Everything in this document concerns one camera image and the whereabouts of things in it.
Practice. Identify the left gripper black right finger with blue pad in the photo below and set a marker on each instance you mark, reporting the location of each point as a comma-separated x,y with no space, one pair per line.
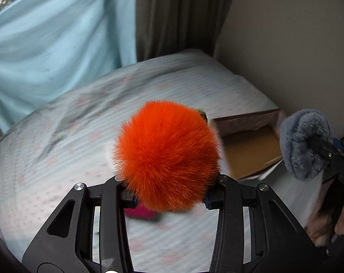
256,231

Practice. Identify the brown cardboard box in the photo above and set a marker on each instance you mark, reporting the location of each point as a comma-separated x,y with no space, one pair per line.
248,143

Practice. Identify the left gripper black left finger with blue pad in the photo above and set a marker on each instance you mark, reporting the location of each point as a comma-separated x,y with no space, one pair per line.
85,233

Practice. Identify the white pink-dotted bed cover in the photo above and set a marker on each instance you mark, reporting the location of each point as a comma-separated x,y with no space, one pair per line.
72,140

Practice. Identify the grey-blue plush roll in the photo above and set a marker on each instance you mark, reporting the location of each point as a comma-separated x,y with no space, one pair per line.
300,161

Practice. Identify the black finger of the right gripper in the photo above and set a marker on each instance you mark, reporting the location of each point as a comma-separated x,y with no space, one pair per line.
326,150

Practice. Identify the light blue sheer curtain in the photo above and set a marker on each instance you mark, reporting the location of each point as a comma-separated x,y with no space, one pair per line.
49,47

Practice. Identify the pink zip pouch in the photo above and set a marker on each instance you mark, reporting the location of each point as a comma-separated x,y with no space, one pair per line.
140,212

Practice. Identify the person's hand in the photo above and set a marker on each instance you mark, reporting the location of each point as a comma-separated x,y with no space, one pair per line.
320,227

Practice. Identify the orange fluffy pompom toy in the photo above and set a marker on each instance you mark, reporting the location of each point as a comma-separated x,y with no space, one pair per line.
167,155

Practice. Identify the brown drape curtain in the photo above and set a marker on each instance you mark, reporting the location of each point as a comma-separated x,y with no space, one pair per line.
168,26

